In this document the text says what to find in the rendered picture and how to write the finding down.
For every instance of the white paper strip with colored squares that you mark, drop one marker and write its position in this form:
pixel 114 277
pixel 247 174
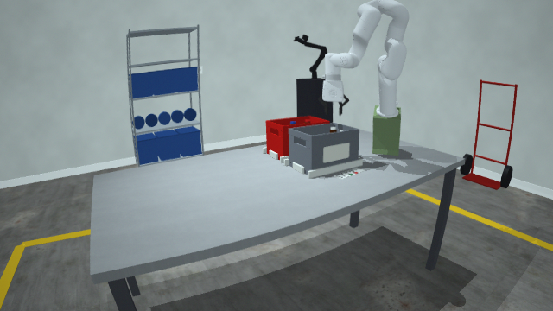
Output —
pixel 349 173

